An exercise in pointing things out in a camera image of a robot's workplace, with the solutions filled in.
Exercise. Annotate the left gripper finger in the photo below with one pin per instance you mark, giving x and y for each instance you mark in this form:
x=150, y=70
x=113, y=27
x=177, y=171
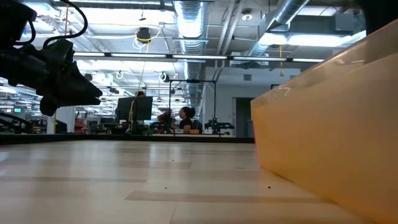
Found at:
x=81, y=101
x=85, y=87

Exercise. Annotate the black background robot arm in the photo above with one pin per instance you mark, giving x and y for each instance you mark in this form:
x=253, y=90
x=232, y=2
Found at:
x=217, y=126

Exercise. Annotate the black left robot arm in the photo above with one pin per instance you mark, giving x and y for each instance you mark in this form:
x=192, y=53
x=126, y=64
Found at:
x=15, y=65

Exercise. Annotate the black ceiling speaker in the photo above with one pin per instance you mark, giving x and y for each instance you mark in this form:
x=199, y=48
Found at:
x=166, y=77
x=88, y=77

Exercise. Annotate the white building pillar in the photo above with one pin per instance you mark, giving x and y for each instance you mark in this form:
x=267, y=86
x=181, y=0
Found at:
x=66, y=119

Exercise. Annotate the red background equipment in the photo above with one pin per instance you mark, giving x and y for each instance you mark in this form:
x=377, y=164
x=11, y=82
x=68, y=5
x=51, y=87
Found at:
x=79, y=124

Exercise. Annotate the black computer monitor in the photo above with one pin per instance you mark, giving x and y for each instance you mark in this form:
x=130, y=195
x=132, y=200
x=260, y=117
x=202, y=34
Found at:
x=130, y=109

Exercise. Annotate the standing person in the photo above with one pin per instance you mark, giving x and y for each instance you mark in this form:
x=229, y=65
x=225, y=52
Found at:
x=140, y=93

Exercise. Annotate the green exit sign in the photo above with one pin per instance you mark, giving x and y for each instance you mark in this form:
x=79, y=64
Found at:
x=17, y=109

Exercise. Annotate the dark red background object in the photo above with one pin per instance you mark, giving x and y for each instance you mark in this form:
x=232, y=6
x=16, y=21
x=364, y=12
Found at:
x=164, y=119

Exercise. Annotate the seated person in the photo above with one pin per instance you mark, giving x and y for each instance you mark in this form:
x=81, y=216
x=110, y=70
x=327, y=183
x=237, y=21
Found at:
x=186, y=121

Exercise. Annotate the small orange box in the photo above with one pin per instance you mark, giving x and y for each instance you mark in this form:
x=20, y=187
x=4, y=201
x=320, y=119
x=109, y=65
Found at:
x=194, y=131

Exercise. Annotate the long ceiling light strip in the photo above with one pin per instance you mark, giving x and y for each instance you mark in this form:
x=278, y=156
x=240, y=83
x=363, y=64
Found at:
x=199, y=57

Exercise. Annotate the round ceiling fixture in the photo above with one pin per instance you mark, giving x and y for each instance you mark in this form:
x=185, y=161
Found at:
x=247, y=15

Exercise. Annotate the orange plastic bin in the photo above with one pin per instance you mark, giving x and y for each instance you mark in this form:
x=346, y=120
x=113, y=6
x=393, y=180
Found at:
x=326, y=140

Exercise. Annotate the grey door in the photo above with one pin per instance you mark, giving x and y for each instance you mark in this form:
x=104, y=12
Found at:
x=244, y=118

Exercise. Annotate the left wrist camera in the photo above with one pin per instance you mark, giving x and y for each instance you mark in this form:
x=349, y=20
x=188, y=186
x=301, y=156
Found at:
x=48, y=107

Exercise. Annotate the black aluminium table frame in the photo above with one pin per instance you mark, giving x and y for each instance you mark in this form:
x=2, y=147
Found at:
x=37, y=137

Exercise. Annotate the black ceiling camera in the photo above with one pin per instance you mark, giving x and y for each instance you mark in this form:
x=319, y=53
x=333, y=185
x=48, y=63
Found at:
x=143, y=33

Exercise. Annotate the slanted silver air duct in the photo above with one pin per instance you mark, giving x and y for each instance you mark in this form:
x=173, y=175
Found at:
x=280, y=15

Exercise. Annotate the black tubular frame stand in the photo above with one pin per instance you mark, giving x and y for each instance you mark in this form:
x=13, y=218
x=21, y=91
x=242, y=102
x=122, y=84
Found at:
x=192, y=81

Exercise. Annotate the large silver spiral duct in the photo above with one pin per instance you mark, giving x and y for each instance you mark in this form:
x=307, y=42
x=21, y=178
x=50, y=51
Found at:
x=189, y=21

